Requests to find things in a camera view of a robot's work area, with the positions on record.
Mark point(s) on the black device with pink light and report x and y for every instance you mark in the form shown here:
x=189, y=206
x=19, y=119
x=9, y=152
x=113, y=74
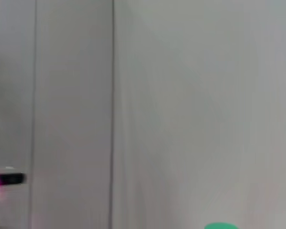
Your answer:
x=10, y=179

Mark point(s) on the green capped clear test tube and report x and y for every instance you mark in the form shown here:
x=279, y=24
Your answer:
x=220, y=226

